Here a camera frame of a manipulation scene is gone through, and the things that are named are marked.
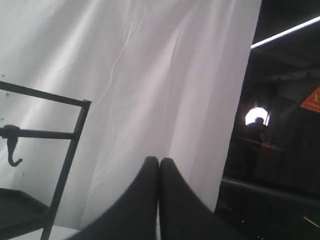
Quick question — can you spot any black metal shelf rack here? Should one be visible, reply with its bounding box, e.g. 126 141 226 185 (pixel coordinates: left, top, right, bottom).
0 80 93 240

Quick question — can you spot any orange warning sign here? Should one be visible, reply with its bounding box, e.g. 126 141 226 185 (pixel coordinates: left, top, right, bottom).
300 86 320 113

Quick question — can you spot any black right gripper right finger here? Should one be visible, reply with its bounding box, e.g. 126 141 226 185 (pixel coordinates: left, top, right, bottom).
159 157 248 240

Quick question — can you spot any white ceiling light strip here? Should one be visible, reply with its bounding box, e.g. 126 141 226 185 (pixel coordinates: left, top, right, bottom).
250 16 320 50

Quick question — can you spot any white backdrop curtain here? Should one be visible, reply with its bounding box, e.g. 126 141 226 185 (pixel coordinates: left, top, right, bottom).
0 0 262 229

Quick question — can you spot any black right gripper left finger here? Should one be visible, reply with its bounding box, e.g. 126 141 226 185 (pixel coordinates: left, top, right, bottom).
69 156 160 240

